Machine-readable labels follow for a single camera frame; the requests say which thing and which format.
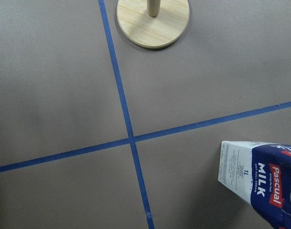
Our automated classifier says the wooden mug tree stand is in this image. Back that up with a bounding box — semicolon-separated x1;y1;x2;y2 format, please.
116;0;190;50

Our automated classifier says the blue white milk carton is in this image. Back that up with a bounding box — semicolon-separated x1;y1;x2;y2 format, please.
218;141;291;229

